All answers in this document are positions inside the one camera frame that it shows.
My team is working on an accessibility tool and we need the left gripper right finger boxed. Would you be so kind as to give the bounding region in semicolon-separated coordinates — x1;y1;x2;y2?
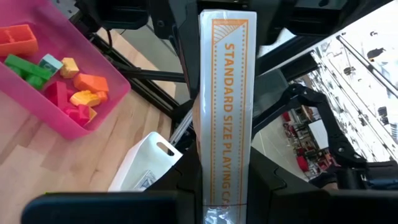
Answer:
247;147;398;224

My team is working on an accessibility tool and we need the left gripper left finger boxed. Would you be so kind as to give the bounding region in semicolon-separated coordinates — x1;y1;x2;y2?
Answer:
21;142;203;224

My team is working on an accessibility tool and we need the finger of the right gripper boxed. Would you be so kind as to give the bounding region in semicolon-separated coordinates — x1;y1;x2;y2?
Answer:
256;32;276;68
169;27;200;100

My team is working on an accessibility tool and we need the tan wooden block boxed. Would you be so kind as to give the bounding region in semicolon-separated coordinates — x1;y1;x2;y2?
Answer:
192;9;257;224

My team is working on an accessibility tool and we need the pink plastic tray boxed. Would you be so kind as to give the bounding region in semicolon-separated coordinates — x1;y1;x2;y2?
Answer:
0;0;132;140

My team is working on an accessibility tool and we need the orange toy brick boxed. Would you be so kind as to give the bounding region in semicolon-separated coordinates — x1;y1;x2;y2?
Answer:
73;73;109;103

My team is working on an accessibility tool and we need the red two-stud brick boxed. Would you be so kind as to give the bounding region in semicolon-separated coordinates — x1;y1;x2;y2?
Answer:
43;80;75;110
63;104;94;127

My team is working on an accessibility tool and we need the yellow toy brick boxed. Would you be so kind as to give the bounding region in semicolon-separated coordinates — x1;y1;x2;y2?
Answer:
69;90;102;108

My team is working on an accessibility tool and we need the small yellow brick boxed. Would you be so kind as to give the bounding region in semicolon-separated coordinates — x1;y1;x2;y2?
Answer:
60;57;80;79

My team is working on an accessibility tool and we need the mint toy brick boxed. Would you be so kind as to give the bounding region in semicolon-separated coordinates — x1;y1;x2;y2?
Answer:
38;53;64;77

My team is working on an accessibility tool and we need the green two-stud brick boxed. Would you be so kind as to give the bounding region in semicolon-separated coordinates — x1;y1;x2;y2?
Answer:
4;54;53;91

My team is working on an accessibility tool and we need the long orange hollow brick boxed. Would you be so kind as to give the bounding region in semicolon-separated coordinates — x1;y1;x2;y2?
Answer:
0;24;39;57

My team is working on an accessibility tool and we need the white plastic bin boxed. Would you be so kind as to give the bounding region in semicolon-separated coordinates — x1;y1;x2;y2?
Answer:
108;131;183;192

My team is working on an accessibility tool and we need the black aluminium table frame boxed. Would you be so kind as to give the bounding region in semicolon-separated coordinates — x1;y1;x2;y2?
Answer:
70;12;200;147

